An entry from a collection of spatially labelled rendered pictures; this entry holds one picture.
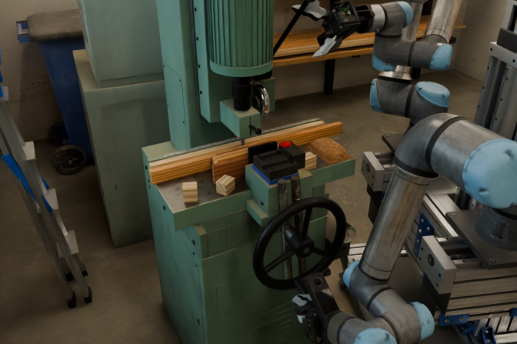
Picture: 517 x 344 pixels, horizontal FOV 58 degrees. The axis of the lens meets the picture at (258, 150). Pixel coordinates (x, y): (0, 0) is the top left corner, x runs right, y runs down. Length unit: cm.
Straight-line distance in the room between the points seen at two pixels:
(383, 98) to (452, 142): 82
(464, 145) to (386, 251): 31
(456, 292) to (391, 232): 42
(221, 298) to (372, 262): 59
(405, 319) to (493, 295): 48
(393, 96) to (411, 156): 74
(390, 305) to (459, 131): 41
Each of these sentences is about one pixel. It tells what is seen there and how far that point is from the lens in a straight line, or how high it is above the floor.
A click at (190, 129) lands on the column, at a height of 95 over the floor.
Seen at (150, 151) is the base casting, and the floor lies 80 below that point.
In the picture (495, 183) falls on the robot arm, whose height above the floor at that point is 121.
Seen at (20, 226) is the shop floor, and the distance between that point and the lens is 294.
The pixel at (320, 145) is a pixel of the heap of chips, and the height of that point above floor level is 93.
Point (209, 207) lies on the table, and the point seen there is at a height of 88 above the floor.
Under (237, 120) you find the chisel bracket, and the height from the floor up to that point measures 106.
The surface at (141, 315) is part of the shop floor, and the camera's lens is 223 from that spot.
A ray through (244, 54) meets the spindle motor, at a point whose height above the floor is 126.
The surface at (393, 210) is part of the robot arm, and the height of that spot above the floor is 105.
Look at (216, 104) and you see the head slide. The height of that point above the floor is 106.
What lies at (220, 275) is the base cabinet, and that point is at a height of 63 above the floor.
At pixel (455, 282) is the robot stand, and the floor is 71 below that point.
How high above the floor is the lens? 163
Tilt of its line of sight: 29 degrees down
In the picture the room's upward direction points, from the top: straight up
